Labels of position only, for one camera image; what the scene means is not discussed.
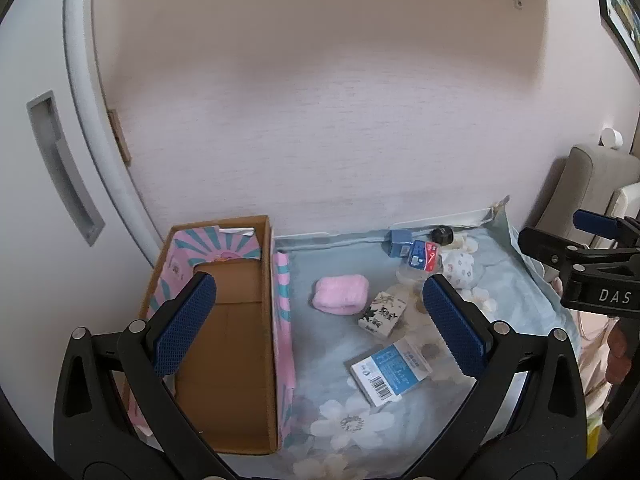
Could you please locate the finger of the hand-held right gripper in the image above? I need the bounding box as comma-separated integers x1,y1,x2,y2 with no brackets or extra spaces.
518,226,596,273
573,209,640,242

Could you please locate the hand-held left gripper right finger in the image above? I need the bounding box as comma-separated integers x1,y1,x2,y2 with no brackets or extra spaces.
422,274,588,480

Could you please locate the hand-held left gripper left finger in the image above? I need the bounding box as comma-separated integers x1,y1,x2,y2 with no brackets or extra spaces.
52,271,236,480

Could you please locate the white patterned cloth bundle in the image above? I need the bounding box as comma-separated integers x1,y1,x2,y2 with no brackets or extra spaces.
440,249,476,288

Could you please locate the cardboard box with pink lining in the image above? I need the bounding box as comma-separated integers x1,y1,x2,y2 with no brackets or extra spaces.
122,215,296,456

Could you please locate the white box with ink drawing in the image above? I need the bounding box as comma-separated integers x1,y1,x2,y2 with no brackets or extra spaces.
356,287,408,337

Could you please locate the blue and white box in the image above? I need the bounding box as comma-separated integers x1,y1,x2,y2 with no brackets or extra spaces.
348,337,433,406

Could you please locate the pink towel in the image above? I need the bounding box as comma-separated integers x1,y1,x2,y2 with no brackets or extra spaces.
312,275,370,317

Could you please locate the person's right hand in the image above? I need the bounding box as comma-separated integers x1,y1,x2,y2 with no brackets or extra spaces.
605,320,640,386

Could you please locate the beige upholstered chair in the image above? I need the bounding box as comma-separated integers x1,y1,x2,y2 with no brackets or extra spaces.
530,144,640,281

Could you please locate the blue and red card pack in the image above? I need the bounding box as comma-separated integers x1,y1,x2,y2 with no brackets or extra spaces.
407,240,441,272

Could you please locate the pink fabric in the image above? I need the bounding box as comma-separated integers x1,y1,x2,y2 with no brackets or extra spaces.
575,307,618,416

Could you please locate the small blue box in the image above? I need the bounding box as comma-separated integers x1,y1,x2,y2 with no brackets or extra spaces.
384,229,413,258

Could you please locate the light blue floral blanket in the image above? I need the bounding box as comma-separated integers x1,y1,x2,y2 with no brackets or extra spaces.
272,195,583,480

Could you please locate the small wooden block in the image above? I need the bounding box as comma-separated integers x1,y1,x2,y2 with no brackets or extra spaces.
107,108,132,166

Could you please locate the white wardrobe with grey handle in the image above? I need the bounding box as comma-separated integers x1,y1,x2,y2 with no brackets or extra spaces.
0,0,166,401

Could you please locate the framed wall picture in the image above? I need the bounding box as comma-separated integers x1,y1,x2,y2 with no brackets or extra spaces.
596,0,640,73

